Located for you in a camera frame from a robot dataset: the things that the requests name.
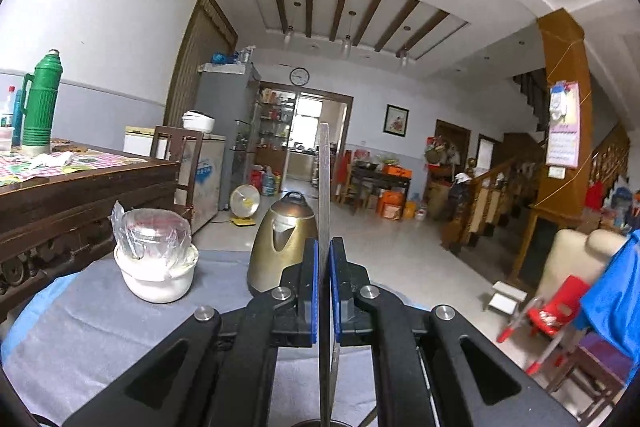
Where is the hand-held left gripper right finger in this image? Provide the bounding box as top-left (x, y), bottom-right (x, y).
top-left (330, 237), bottom-right (579, 427)

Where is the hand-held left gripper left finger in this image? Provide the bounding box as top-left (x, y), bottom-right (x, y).
top-left (62, 239), bottom-right (320, 427)

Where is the dark metal chopstick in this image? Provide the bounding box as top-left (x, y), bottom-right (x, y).
top-left (317, 122), bottom-right (332, 427)

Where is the bronze electric kettle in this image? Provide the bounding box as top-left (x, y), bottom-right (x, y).
top-left (247, 190), bottom-right (319, 296)

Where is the yellow electric fan heater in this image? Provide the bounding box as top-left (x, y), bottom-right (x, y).
top-left (228, 184), bottom-right (261, 227)

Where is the dark wooden side table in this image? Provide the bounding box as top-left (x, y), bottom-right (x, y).
top-left (347, 164), bottom-right (414, 214)

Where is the white chest freezer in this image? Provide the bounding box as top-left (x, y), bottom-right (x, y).
top-left (123, 125), bottom-right (227, 236)

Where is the white step stool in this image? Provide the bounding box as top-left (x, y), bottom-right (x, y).
top-left (487, 280), bottom-right (529, 314)

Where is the clear plastic bag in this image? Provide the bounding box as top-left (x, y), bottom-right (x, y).
top-left (110, 200), bottom-right (194, 281)

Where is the wooden stair railing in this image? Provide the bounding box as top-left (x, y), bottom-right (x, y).
top-left (440, 122), bottom-right (632, 258)

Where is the grey refrigerator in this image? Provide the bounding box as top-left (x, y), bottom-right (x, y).
top-left (193, 62), bottom-right (262, 214)

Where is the wooden chair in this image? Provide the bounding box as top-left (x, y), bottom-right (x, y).
top-left (149, 125), bottom-right (204, 229)

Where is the white rice cooker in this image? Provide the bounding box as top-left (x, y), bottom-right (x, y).
top-left (181, 109), bottom-right (217, 132)

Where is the red plastic chair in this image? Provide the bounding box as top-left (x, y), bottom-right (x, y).
top-left (496, 275), bottom-right (594, 376)

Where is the grey tablecloth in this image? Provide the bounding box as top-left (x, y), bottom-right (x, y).
top-left (0, 249), bottom-right (436, 427)

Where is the cream armchair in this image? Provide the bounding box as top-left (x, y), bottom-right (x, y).
top-left (534, 228), bottom-right (632, 309)

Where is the carved wooden sideboard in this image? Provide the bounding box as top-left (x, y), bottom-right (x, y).
top-left (0, 138), bottom-right (182, 324)

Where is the blue garment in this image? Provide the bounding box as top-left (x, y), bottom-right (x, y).
top-left (579, 229), bottom-right (640, 374)

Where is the blue table cover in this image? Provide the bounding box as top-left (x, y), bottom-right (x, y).
top-left (0, 271), bottom-right (83, 345)

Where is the green thermos jug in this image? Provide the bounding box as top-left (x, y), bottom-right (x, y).
top-left (19, 50), bottom-right (60, 156)

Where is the blue bottle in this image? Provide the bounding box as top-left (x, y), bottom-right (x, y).
top-left (12, 89), bottom-right (26, 147)

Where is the red capped bottle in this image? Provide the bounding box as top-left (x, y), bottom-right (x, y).
top-left (0, 85), bottom-right (16, 128)

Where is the framed wall picture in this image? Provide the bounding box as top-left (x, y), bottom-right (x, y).
top-left (382, 103), bottom-right (410, 138)

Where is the wall calendar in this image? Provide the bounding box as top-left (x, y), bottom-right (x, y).
top-left (544, 80), bottom-right (581, 169)

